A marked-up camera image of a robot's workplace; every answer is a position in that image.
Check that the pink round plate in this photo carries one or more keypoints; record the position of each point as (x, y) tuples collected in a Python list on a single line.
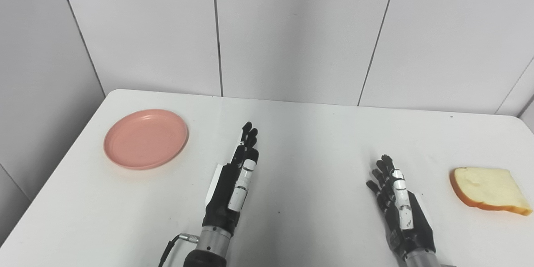
[(146, 139)]

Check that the slice of white bread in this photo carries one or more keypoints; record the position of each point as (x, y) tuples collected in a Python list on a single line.
[(486, 187)]

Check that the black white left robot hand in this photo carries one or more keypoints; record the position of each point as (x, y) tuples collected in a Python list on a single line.
[(223, 200)]

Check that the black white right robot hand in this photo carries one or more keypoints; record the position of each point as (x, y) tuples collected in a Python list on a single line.
[(413, 225)]

